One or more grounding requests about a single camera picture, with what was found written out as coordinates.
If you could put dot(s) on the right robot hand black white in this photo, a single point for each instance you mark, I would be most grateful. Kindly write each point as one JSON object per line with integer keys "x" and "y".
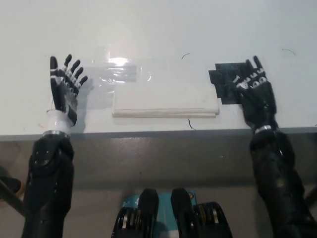
{"x": 257, "y": 99}

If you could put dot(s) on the black tape patch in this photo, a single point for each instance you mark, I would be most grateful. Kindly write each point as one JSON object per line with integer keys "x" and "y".
{"x": 223, "y": 81}

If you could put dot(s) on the clear plastic bag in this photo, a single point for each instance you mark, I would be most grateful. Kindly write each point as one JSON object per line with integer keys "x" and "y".
{"x": 104, "y": 84}

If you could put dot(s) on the white folded napkin stack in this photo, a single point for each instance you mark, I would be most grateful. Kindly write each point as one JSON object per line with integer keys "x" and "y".
{"x": 163, "y": 99}

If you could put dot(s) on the clear glossy tape sheet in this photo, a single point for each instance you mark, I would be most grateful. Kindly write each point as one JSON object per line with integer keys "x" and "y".
{"x": 123, "y": 60}

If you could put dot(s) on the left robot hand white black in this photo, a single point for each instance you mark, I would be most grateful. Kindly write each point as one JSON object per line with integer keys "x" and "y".
{"x": 63, "y": 99}

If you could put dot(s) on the dark metal rod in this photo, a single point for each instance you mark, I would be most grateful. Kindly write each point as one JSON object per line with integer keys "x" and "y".
{"x": 11, "y": 196}

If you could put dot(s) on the brown shoe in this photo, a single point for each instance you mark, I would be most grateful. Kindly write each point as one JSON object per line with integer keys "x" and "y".
{"x": 11, "y": 187}

